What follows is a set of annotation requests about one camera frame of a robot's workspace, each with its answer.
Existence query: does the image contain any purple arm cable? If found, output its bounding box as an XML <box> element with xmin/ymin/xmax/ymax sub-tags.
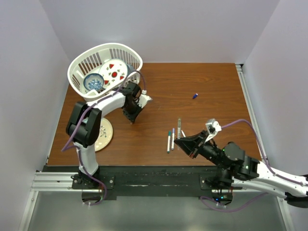
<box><xmin>61</xmin><ymin>71</ymin><xmax>148</xmax><ymax>212</ymax></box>
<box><xmin>199</xmin><ymin>119</ymin><xmax>306</xmax><ymax>213</ymax></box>

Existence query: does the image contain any light blue plate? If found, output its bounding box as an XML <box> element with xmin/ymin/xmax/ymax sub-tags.
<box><xmin>94</xmin><ymin>118</ymin><xmax>114</xmax><ymax>152</ymax></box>

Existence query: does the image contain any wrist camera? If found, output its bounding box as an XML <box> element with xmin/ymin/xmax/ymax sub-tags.
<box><xmin>138</xmin><ymin>94</ymin><xmax>153</xmax><ymax>109</ymax></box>
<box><xmin>205</xmin><ymin>118</ymin><xmax>222</xmax><ymax>142</ymax></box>

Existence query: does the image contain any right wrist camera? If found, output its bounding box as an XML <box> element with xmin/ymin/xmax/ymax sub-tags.
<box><xmin>205</xmin><ymin>118</ymin><xmax>222</xmax><ymax>142</ymax></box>

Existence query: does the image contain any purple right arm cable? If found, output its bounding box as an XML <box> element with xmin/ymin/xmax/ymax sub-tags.
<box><xmin>199</xmin><ymin>119</ymin><xmax>306</xmax><ymax>213</ymax></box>

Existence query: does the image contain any blue white patterned bowl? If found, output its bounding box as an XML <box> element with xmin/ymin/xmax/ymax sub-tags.
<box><xmin>83</xmin><ymin>73</ymin><xmax>104</xmax><ymax>91</ymax></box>

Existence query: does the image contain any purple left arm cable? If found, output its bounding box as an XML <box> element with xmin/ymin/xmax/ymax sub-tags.
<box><xmin>61</xmin><ymin>71</ymin><xmax>148</xmax><ymax>212</ymax></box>

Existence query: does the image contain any white watermelon pattern plate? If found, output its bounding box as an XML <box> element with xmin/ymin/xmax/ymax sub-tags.
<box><xmin>98</xmin><ymin>59</ymin><xmax>128</xmax><ymax>89</ymax></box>

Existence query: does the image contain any aluminium frame rail right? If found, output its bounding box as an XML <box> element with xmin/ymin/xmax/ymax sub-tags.
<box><xmin>235</xmin><ymin>64</ymin><xmax>296</xmax><ymax>231</ymax></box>

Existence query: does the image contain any grey green pen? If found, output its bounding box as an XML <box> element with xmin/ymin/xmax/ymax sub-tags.
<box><xmin>177</xmin><ymin>118</ymin><xmax>181</xmax><ymax>139</ymax></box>

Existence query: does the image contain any white green-end marker pen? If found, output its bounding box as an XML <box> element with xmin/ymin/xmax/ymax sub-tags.
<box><xmin>167</xmin><ymin>131</ymin><xmax>171</xmax><ymax>153</ymax></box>

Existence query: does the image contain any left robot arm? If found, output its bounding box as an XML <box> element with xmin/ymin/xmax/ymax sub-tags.
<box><xmin>62</xmin><ymin>82</ymin><xmax>153</xmax><ymax>189</ymax></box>

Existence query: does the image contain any white plastic dish basket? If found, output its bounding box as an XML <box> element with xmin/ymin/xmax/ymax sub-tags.
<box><xmin>67</xmin><ymin>43</ymin><xmax>143</xmax><ymax>102</ymax></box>

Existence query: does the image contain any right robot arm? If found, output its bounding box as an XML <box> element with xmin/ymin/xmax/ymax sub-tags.
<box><xmin>174</xmin><ymin>129</ymin><xmax>308</xmax><ymax>208</ymax></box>

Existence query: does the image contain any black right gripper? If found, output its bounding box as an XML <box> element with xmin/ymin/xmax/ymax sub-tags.
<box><xmin>173</xmin><ymin>130</ymin><xmax>227</xmax><ymax>170</ymax></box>

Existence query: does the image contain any blue rimmed plate behind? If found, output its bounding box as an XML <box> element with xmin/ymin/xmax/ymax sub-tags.
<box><xmin>127</xmin><ymin>64</ymin><xmax>135</xmax><ymax>76</ymax></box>

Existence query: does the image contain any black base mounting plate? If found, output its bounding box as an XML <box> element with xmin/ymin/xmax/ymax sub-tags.
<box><xmin>72</xmin><ymin>165</ymin><xmax>269</xmax><ymax>202</ymax></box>

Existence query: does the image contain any white purple-tip marker pen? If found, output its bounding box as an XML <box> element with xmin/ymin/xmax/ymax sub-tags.
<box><xmin>171</xmin><ymin>128</ymin><xmax>175</xmax><ymax>151</ymax></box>

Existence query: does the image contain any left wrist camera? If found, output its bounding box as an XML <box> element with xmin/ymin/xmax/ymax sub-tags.
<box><xmin>138</xmin><ymin>94</ymin><xmax>153</xmax><ymax>109</ymax></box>

